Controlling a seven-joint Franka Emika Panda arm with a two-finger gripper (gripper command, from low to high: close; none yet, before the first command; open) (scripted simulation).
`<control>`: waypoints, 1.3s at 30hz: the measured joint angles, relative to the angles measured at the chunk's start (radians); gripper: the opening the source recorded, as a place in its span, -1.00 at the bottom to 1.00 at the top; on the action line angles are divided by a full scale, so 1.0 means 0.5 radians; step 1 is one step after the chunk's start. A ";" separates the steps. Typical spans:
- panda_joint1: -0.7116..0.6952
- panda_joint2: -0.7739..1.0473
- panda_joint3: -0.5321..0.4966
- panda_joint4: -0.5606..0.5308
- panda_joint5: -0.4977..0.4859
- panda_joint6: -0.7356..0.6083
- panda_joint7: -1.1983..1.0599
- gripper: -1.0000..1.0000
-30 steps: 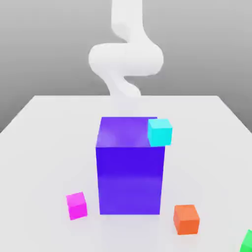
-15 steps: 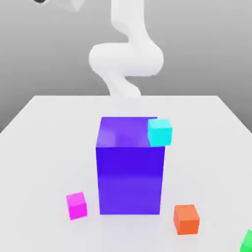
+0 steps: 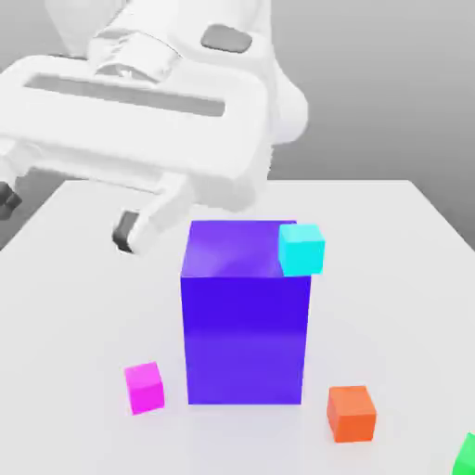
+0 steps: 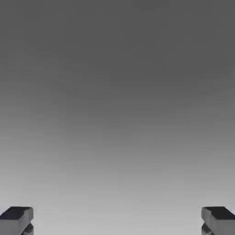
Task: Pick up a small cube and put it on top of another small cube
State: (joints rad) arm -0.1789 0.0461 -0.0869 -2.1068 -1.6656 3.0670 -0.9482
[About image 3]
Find small green cube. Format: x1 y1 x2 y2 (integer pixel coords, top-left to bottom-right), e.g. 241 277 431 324
451 431 475 475

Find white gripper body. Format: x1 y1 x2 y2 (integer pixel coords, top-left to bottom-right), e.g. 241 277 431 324
0 54 270 196

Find small orange cube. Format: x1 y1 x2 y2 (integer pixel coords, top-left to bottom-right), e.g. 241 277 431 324
326 384 378 444

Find small magenta cube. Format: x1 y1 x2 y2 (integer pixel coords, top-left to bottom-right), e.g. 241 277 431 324
122 361 166 416

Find small cyan cube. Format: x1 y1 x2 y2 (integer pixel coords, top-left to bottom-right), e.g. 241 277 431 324
277 223 327 278

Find large purple box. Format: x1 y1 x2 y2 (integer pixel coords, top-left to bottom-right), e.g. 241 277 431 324
180 219 313 406

